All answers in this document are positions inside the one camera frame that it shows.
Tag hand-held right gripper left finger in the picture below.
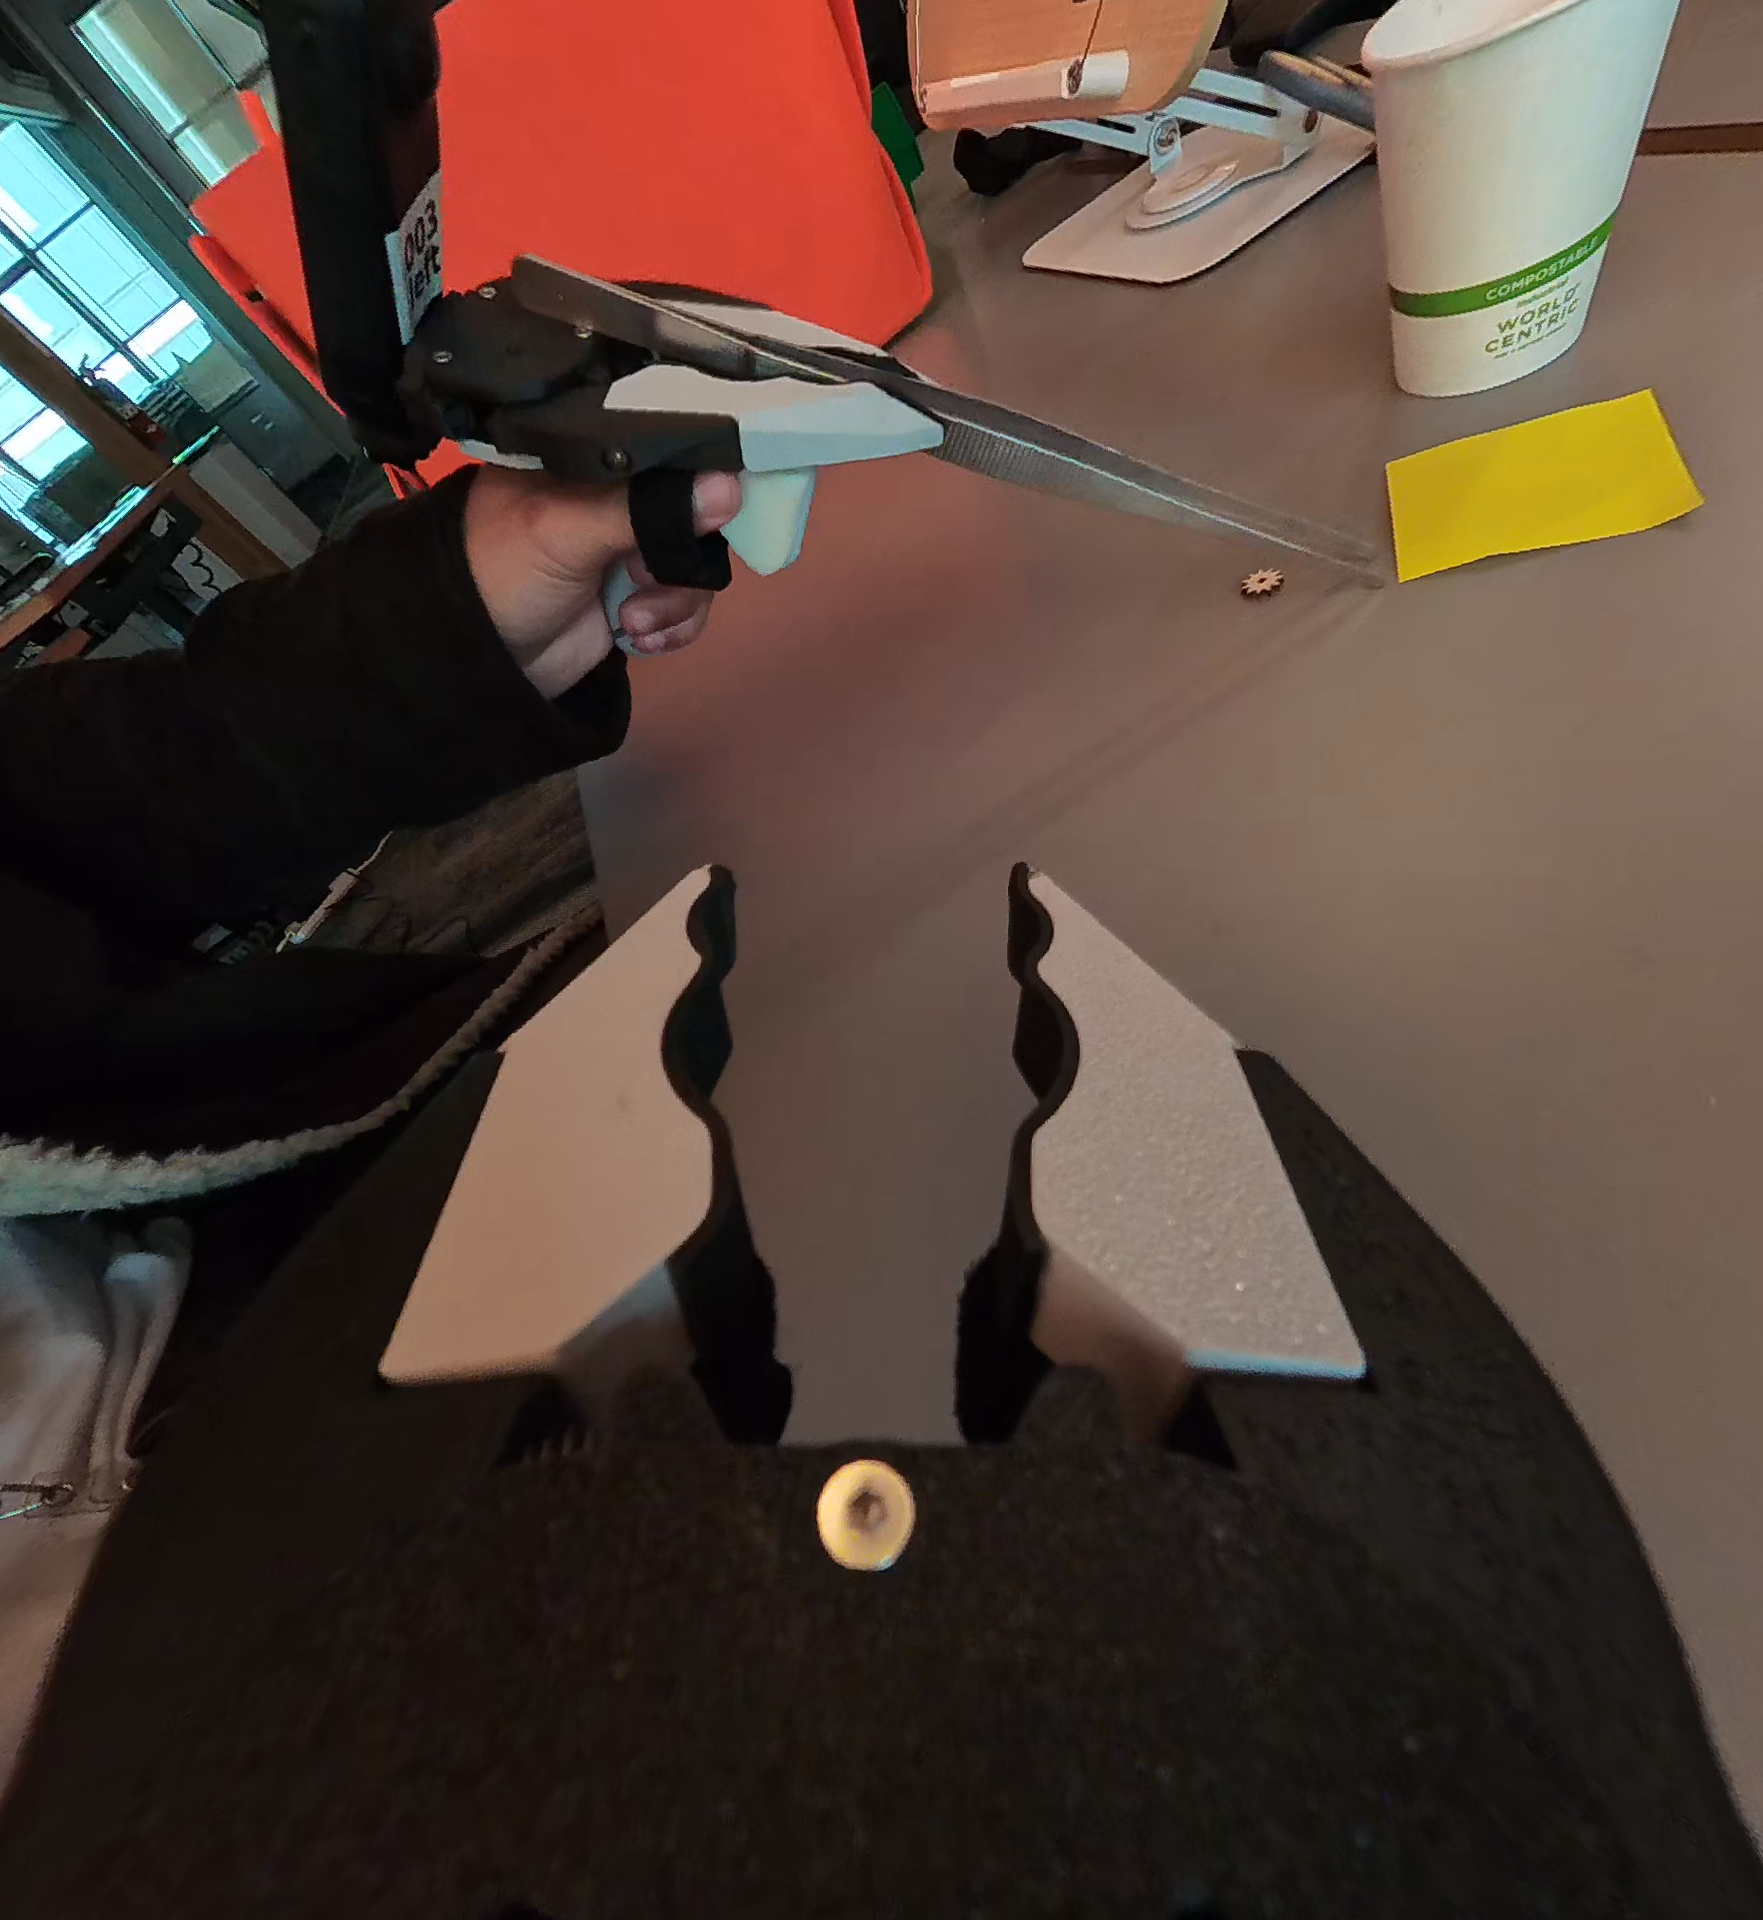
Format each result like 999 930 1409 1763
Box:
376 862 797 1448

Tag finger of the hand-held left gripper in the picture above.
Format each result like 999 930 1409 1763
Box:
599 363 948 582
638 296 926 396

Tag grey desk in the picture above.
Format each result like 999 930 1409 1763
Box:
573 0 1763 1920

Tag green bin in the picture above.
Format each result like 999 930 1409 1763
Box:
869 85 926 212

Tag grey yellow scissors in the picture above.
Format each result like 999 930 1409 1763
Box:
1257 48 1377 132

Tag person's left forearm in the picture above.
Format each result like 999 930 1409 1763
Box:
0 473 635 1127

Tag person's left hand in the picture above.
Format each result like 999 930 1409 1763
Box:
462 465 749 701

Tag yellow sticky note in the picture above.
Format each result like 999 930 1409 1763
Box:
1386 388 1704 584

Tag white paper cup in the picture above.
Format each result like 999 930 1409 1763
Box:
1362 0 1683 400

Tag white cable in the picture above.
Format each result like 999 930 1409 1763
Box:
276 834 395 950

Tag person's dark jacket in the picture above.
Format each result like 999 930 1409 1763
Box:
0 839 606 1920

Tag orange felt bag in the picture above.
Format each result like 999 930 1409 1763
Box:
191 0 932 496

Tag wooden tablet stand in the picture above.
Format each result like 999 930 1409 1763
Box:
906 0 1377 286

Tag metal tweezers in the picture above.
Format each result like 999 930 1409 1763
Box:
512 255 1386 587

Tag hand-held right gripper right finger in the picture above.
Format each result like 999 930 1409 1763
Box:
953 862 1369 1448

